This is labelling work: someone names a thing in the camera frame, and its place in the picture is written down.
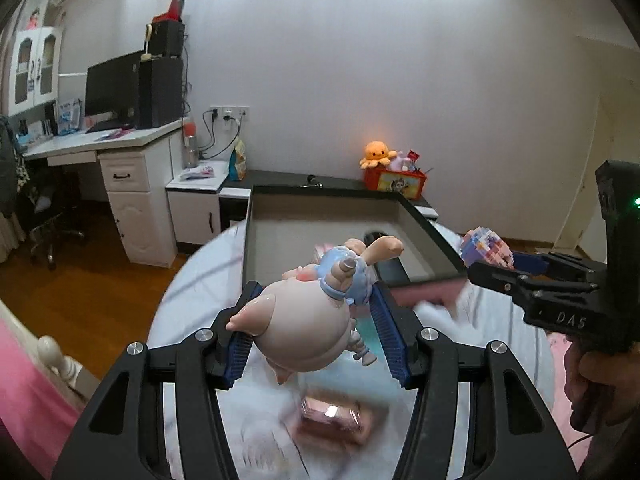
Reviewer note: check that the red toy box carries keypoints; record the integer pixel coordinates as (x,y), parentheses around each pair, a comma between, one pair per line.
(395,185)

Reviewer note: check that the pink packet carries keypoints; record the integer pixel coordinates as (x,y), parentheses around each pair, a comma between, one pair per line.
(197,171)

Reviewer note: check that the white drawer cabinet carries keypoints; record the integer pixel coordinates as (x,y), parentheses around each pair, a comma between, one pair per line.
(135,210)

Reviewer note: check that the cream bed post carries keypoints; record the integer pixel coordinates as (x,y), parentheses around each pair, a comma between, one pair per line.
(50,350)

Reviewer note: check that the black remote control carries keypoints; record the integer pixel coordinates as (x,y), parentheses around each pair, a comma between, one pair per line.
(387,267)

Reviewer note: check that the person's right forearm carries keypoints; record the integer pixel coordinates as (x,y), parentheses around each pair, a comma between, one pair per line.
(615,452)

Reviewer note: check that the white wall outlet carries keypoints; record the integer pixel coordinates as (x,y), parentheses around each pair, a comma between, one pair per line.
(230,112)

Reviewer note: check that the pink cloth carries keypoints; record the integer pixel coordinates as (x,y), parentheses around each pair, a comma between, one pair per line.
(560,385)

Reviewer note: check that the person's right hand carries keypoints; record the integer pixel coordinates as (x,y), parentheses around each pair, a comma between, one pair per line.
(595,385)

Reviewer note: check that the black computer monitor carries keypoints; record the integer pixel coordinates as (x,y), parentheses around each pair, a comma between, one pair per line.
(112,85)

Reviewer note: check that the white hutch cabinet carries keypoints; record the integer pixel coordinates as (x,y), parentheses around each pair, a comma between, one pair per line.
(35,75)

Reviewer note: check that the cream door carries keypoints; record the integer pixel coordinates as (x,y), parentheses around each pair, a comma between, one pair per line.
(615,150)

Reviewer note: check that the black speaker box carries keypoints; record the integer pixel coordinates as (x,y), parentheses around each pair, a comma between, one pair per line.
(167,37)

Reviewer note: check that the black computer tower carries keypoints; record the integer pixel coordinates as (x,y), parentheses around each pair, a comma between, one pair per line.
(160,92)

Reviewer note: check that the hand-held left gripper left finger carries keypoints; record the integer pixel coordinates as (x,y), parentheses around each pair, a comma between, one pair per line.
(234,360)

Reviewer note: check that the purple plush toy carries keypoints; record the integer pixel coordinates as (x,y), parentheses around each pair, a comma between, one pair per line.
(400,162)

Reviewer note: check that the pastel block toy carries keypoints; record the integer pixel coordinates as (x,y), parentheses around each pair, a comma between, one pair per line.
(482,247)

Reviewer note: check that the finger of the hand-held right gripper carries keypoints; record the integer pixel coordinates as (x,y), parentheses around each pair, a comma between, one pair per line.
(500,280)
(527,262)

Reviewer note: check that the pink pig doll figure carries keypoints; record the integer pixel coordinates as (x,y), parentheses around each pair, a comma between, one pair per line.
(300,330)

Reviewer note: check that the red cap bottle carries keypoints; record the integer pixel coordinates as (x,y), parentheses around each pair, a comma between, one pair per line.
(191,147)

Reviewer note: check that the black keyboard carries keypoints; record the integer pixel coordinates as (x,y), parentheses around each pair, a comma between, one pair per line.
(112,126)

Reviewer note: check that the dark top side table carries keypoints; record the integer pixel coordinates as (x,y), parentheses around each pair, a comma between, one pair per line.
(280,177)

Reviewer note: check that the snack bag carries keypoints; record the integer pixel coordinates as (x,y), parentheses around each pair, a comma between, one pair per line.
(238,160)

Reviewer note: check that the white low cabinet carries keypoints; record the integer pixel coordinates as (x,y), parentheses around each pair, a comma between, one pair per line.
(192,215)

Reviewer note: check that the dark hanging clothes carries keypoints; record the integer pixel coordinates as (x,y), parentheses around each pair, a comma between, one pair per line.
(9,165)

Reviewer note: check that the dark green storage box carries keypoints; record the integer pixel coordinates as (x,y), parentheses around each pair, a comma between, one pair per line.
(320,220)

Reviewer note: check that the orange octopus plush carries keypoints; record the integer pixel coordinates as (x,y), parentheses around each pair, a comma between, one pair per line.
(377,152)

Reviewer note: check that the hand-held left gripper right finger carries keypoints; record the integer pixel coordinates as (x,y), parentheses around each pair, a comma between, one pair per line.
(387,330)

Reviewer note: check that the red calendar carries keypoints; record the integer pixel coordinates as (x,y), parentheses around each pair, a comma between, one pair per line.
(172,10)

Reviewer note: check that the black office chair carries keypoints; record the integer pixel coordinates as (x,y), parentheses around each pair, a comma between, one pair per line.
(45,200)

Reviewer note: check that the blue white box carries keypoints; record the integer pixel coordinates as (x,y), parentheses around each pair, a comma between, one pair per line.
(69,117)

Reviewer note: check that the striped white blanket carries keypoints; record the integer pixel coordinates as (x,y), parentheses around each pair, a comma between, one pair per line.
(200,290)

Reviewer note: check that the pink round case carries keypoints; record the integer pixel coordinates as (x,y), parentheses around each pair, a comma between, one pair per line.
(330,412)

